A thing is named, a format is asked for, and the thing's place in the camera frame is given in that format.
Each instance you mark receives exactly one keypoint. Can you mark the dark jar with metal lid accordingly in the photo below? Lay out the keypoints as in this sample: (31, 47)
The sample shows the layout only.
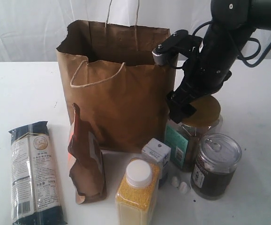
(215, 164)

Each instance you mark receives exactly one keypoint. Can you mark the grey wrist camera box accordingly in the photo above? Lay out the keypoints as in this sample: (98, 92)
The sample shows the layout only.
(167, 47)

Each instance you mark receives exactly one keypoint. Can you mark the brown stand-up coffee pouch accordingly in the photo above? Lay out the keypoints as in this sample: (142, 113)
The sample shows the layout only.
(85, 161)

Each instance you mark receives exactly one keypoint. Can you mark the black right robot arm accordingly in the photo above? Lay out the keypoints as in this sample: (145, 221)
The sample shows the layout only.
(232, 14)

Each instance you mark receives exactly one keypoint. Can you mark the brown paper bag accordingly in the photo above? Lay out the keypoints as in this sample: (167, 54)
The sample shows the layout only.
(108, 70)

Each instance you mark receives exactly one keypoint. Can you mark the clear jar with gold lid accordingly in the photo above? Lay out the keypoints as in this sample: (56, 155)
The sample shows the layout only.
(183, 138)

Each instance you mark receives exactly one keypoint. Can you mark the small white garlic clove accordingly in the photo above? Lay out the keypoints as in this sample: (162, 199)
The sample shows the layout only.
(175, 181)

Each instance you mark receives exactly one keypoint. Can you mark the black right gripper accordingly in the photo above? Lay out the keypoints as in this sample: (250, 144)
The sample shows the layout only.
(207, 68)

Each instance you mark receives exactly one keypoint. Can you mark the yellow millet bottle white cap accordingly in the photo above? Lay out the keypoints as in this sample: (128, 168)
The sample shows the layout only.
(136, 196)

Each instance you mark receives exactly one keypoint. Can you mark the dark blue pasta packet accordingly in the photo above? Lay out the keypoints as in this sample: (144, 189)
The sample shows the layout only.
(34, 192)

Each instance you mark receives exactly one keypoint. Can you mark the small white milk carton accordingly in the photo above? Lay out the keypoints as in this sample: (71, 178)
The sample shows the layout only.
(159, 153)

